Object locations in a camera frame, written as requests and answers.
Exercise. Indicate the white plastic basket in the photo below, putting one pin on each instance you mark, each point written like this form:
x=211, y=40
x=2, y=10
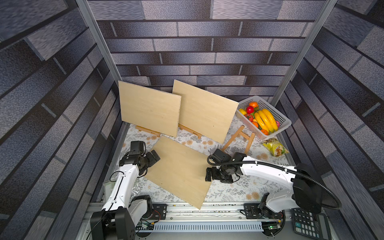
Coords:
x=248, y=119

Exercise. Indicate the yellow banana bunch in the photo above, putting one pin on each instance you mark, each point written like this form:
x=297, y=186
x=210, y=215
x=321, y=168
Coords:
x=266, y=121

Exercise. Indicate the aluminium rail base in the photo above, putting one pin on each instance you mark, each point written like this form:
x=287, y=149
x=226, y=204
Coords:
x=224, y=221

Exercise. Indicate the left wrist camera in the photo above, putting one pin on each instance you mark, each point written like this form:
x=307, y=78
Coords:
x=137, y=148

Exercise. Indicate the green snack bag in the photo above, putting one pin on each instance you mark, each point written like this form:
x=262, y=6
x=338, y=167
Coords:
x=275, y=147

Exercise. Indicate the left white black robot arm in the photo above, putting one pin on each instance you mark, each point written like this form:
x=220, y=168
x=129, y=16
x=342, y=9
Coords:
x=120, y=214

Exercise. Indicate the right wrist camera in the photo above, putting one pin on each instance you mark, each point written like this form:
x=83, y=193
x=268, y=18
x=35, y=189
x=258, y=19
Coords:
x=219, y=157

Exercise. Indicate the black calculator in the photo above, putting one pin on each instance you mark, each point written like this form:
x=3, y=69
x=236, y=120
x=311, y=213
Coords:
x=315, y=226

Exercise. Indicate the orange fruit top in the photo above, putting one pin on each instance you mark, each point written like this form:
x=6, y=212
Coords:
x=254, y=104

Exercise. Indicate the wooden easel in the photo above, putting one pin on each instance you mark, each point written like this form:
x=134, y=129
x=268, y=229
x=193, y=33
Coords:
x=240, y=135
x=190, y=131
x=155, y=133

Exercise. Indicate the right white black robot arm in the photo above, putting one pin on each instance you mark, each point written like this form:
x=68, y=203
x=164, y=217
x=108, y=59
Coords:
x=303, y=187

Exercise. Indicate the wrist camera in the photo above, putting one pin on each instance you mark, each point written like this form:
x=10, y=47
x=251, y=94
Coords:
x=137, y=148
x=219, y=157

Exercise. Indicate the floral table mat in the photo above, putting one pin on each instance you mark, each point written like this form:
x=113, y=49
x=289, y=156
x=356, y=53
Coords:
x=245, y=189

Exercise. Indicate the orange fruit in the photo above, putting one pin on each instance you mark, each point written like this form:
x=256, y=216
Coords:
x=265, y=132
x=254, y=104

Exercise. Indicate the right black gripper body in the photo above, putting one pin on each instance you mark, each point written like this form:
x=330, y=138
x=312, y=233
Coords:
x=210, y=174

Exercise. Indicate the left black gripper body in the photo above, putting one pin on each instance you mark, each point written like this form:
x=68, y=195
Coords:
x=149, y=159

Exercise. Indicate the red apple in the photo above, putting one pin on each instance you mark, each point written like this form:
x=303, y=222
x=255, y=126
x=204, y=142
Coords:
x=250, y=110

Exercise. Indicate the orange fruit bottom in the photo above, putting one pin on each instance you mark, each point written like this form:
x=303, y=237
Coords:
x=265, y=132

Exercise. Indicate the green items plastic bag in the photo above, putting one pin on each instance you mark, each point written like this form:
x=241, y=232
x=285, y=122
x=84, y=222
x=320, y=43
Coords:
x=110, y=190

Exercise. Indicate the plywood board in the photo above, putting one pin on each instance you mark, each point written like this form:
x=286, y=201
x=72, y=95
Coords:
x=151, y=109
x=204, y=112
x=181, y=171

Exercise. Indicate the yellow lemon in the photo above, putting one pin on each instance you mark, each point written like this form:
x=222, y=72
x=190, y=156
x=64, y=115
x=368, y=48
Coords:
x=243, y=112

